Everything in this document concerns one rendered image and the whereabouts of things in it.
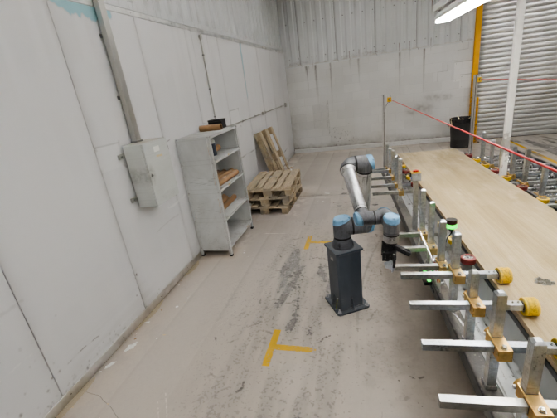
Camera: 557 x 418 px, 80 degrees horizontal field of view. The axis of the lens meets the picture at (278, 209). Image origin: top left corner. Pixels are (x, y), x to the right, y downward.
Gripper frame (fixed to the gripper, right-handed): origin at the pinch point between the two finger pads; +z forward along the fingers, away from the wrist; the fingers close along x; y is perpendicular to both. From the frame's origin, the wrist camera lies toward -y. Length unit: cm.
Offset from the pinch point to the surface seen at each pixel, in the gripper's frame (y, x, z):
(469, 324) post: -28, 47, -1
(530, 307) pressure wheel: -49, 53, -16
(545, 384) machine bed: -49, 71, 8
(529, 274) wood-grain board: -65, 18, -10
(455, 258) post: -27.1, 22.2, -21.7
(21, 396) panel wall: 234, 67, 58
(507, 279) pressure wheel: -50, 28, -14
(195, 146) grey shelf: 200, -173, -54
